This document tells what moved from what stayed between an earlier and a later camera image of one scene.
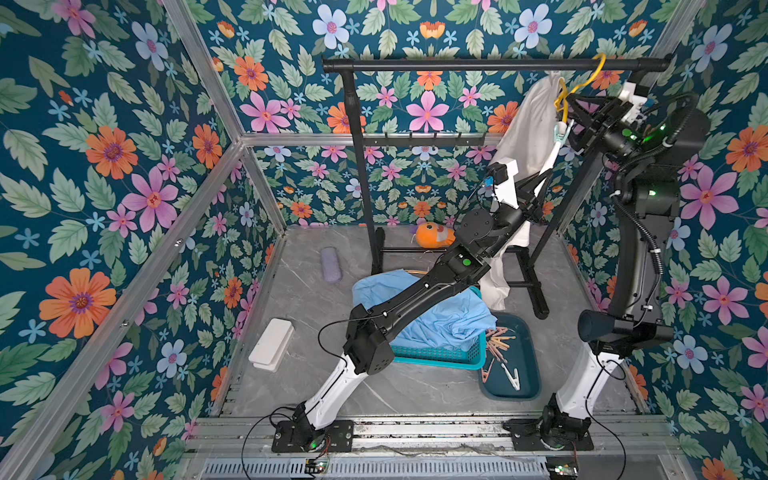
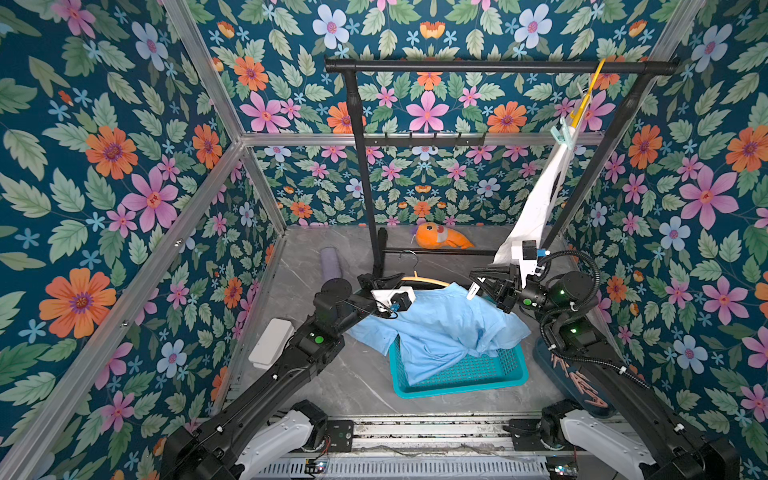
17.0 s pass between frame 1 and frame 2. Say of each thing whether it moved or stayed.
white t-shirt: moved
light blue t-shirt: moved
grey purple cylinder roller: stayed
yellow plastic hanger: moved
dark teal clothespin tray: moved
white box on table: stayed
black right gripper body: moved
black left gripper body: moved
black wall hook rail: stayed
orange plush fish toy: stayed
